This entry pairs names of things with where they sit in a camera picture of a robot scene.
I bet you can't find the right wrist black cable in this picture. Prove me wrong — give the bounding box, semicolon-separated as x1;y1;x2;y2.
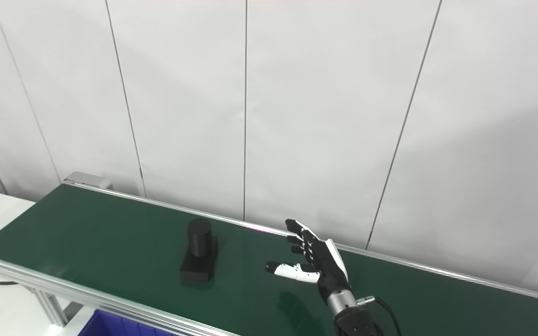
357;295;403;336

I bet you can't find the black cylinder-on-block part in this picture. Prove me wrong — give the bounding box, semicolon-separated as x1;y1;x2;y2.
180;218;218;282

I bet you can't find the aluminium conveyor leg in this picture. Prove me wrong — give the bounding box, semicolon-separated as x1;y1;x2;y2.
31;285;83;327

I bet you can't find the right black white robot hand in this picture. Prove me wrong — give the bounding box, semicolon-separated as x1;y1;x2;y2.
265;218;350;299

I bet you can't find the blue plastic bin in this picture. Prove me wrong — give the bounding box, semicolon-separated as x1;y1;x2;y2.
78;309;176;336

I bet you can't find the green conveyor belt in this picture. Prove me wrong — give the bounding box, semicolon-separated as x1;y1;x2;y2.
0;180;538;336
0;183;538;336

